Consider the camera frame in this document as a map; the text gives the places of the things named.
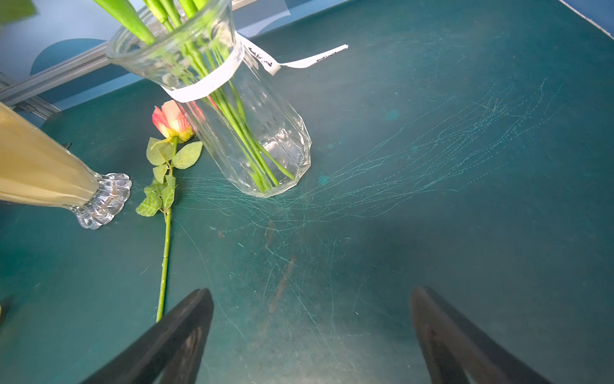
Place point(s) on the aluminium back frame bar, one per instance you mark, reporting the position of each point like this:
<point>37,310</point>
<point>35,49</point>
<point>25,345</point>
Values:
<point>53,57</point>

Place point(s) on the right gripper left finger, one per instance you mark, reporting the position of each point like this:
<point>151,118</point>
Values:
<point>170,351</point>

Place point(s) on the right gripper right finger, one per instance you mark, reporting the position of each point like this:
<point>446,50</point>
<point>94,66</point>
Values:
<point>457,351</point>

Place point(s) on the yellow wavy glass vase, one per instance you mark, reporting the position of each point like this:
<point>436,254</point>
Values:
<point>37,171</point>

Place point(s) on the clear glass vase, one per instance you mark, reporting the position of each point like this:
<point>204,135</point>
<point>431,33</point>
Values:
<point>222,83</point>

